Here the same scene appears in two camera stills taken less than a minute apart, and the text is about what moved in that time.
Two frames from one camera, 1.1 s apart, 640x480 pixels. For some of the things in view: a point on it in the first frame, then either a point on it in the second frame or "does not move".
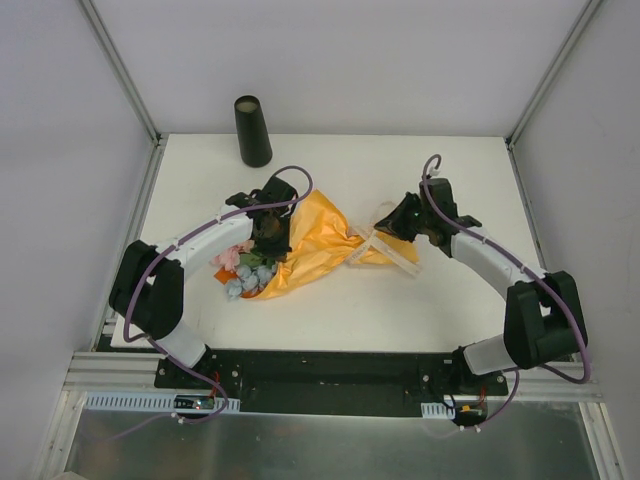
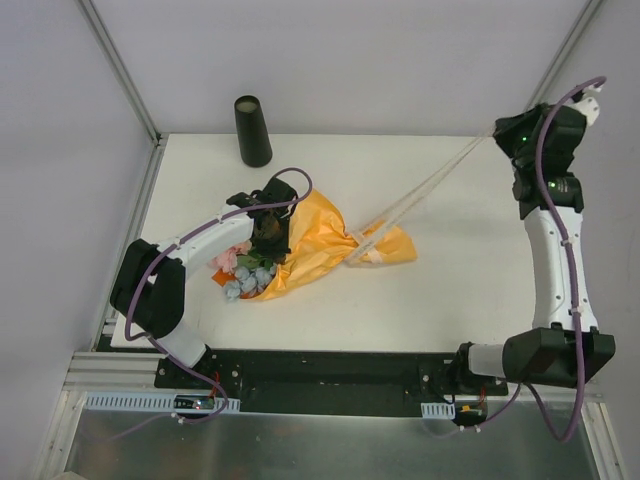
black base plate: x=330 y=381 does not move
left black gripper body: x=272 y=242 does not move
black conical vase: x=254 y=139 does not move
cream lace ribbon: x=381 y=245 -> x=362 y=241
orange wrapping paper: x=321 y=240 does not move
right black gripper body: x=405 y=220 -> x=507 y=132
